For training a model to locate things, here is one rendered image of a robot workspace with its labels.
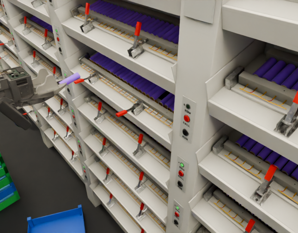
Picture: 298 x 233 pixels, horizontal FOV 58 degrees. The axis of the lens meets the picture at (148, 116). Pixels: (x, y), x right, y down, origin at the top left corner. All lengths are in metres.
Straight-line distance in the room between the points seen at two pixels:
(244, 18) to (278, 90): 0.16
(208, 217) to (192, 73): 0.43
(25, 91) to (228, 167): 0.55
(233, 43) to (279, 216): 0.37
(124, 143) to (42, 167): 1.17
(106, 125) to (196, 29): 0.68
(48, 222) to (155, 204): 0.87
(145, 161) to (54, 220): 0.95
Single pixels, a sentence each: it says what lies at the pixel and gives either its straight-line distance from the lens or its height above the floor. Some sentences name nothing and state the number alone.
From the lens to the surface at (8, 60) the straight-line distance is 2.40.
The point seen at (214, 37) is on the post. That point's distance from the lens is 0.53.
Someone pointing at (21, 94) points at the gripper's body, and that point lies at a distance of 0.77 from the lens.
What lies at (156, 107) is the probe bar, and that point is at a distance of 0.82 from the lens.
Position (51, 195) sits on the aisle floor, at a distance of 1.91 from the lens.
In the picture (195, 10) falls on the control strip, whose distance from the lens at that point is 0.54.
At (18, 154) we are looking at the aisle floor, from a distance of 2.28.
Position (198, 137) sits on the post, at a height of 1.01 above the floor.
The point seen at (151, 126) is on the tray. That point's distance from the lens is 0.80.
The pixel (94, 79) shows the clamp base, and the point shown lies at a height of 0.95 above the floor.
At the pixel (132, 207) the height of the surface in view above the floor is 0.37.
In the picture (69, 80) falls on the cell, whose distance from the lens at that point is 0.83.
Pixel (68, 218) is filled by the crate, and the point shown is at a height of 0.00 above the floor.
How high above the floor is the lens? 1.43
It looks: 36 degrees down
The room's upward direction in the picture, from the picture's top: straight up
